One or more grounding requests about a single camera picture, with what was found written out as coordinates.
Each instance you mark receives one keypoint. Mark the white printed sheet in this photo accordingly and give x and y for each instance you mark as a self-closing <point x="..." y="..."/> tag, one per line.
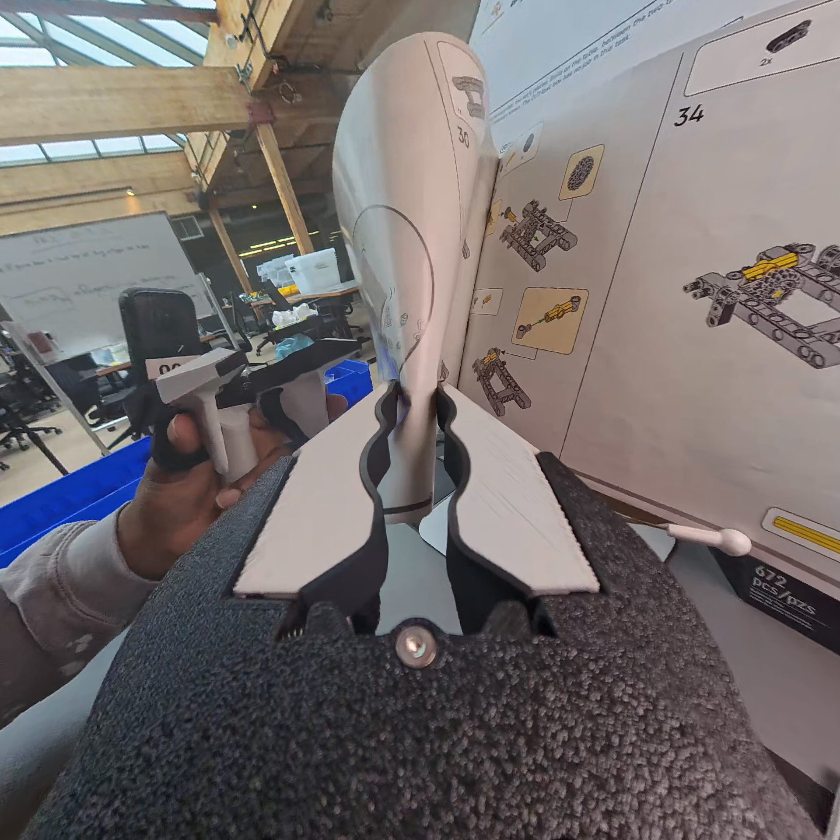
<point x="590" y="39"/>

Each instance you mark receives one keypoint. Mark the metal book stand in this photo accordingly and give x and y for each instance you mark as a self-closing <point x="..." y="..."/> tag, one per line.
<point x="722" y="541"/>

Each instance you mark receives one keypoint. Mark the clear plastic storage box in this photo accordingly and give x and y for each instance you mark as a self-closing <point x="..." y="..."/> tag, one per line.
<point x="313" y="272"/>

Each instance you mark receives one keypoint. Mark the white plastic bags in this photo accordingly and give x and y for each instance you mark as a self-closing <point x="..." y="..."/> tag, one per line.
<point x="292" y="317"/>

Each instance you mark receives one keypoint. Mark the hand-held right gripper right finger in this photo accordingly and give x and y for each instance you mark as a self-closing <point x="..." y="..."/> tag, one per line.
<point x="518" y="518"/>

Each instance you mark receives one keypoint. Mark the grey desk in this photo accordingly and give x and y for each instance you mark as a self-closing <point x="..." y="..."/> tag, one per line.
<point x="774" y="695"/>

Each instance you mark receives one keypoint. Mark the building instruction booklet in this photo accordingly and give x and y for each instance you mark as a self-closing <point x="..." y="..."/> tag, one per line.
<point x="656" y="262"/>

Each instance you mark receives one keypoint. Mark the person's left forearm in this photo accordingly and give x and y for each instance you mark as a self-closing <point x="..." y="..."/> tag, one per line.
<point x="65" y="577"/>

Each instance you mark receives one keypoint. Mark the person's left hand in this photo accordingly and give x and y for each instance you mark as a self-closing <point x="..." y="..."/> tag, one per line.
<point x="177" y="518"/>

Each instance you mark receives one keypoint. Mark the wooden background table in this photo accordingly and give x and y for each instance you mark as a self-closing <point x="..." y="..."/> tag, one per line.
<point x="328" y="290"/>

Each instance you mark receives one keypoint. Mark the black toy car set box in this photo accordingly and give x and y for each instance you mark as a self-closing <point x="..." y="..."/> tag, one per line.
<point x="787" y="610"/>

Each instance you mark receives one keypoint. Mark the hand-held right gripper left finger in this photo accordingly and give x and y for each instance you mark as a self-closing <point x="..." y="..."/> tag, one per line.
<point x="315" y="512"/>

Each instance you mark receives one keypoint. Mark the large whiteboard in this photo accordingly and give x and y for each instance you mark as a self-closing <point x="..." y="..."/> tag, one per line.
<point x="85" y="275"/>

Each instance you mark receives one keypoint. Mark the teal plastic bag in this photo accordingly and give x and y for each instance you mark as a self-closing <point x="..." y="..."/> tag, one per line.
<point x="296" y="346"/>

